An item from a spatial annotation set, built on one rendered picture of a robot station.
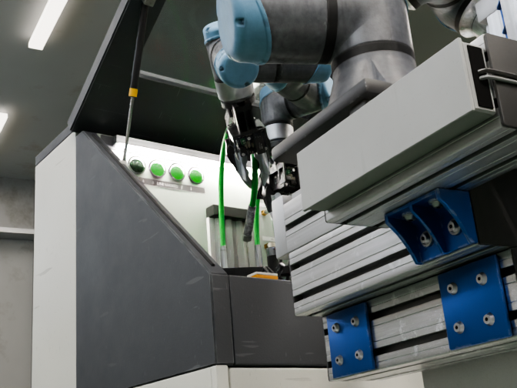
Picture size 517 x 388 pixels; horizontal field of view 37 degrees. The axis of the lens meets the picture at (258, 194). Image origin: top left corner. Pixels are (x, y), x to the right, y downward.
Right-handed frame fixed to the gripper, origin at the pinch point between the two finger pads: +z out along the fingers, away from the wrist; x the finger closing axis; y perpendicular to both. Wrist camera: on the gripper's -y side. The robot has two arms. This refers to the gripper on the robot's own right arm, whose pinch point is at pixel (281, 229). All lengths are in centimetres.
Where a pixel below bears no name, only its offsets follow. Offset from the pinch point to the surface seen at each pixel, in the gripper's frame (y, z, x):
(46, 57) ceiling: -478, -325, 128
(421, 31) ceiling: -270, -325, 416
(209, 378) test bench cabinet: 19, 37, -35
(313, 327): 21.7, 27.5, -12.4
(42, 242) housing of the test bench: -58, -9, -35
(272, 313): 21.7, 25.2, -21.9
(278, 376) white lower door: 21.7, 36.6, -21.9
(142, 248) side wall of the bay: -2.6, 7.4, -35.0
